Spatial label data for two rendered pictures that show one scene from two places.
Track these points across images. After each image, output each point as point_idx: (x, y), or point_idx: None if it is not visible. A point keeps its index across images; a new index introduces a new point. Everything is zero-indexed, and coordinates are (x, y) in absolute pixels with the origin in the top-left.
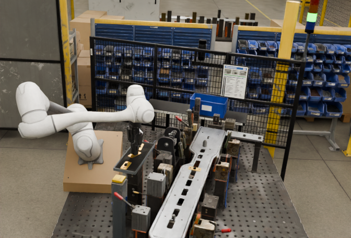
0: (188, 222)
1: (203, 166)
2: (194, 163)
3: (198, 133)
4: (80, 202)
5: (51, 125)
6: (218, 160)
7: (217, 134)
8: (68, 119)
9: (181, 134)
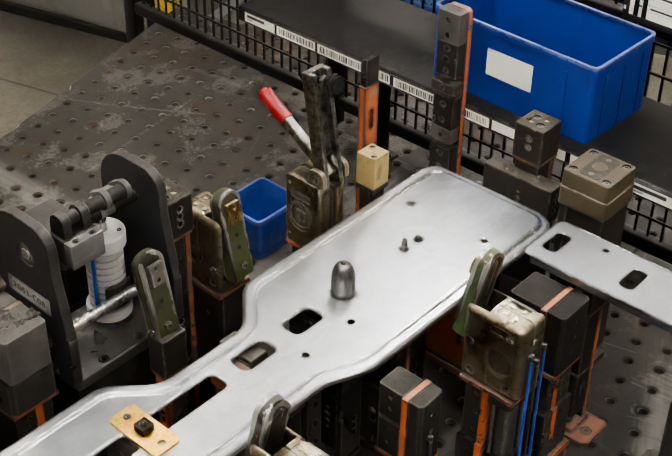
0: None
1: (211, 427)
2: (179, 389)
3: (378, 207)
4: None
5: None
6: (259, 428)
7: (478, 234)
8: None
9: (213, 201)
